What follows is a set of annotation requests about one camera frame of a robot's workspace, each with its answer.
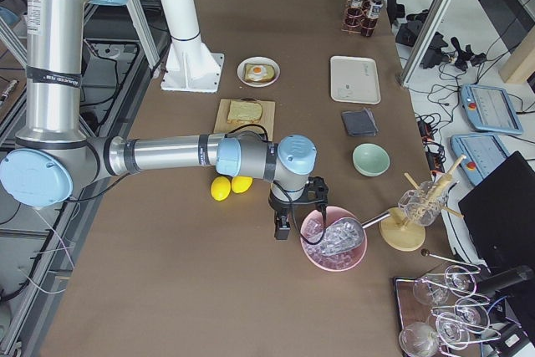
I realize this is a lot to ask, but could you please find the blue teach pendant near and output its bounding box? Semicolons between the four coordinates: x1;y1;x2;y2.
450;133;510;186

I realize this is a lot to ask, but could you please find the clear glass mug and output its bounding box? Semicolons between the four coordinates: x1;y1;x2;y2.
398;181;448;227

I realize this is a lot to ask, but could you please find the blue teach pendant far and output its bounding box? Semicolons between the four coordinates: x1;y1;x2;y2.
461;84;523;135

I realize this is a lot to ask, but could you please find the wooden cutting board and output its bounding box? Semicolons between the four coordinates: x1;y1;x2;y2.
212;99;275;140

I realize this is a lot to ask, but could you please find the blue teach pendant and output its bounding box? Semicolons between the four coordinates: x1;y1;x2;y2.
461;84;523;135
450;133;510;186

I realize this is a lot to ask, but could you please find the grey folded cloth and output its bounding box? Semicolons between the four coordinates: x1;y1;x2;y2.
342;108;379;136

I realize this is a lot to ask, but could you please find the aluminium frame post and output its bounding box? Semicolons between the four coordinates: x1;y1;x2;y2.
399;0;452;88

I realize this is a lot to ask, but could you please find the yellow lemon near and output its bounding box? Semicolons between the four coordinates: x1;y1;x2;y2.
210;176;232;201

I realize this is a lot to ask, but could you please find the cream rabbit tray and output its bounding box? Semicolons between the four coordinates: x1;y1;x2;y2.
329;56;381;105

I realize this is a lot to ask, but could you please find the green ceramic bowl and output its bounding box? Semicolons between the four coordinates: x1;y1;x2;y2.
352;143;390;177

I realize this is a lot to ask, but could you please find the bread slice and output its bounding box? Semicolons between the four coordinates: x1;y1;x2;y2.
227;100;263;123
243;64;276;84

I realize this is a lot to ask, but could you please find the fried egg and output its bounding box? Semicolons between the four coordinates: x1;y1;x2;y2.
245;64;268;82

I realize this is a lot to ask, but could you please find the copper wire bottle rack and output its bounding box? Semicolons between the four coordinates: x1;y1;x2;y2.
342;0;371;35

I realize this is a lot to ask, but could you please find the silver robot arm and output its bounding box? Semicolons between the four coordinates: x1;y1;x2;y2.
1;0;326;240

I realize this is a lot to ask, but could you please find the metal ice scoop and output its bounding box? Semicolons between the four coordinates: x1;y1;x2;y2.
312;212;391;257

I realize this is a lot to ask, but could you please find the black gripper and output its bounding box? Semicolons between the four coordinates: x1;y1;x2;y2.
268;189;294;240

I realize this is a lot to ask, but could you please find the white round plate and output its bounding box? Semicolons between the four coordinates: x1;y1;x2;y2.
237;56;280;88

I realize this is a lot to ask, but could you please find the pink ice bowl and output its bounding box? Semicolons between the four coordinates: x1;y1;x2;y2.
300;206;367;272

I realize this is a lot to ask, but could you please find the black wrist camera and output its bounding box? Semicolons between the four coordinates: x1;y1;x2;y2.
306;176;329;206

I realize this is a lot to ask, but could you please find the wine glass rack tray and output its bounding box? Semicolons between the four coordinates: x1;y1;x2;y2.
393;263;501;356

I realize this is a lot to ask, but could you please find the yellow lemon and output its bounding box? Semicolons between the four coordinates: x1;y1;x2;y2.
210;176;232;201
231;176;253;194

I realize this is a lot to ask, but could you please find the yellow lemon far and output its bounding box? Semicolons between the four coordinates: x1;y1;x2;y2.
231;176;253;194

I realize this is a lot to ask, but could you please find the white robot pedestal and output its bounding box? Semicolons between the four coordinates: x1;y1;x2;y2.
160;0;224;94

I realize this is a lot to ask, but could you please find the black laptop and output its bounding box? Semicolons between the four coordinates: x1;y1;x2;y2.
459;151;534;269

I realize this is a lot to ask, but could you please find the wooden cup tree stand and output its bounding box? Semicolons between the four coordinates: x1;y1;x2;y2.
380;154;466;252

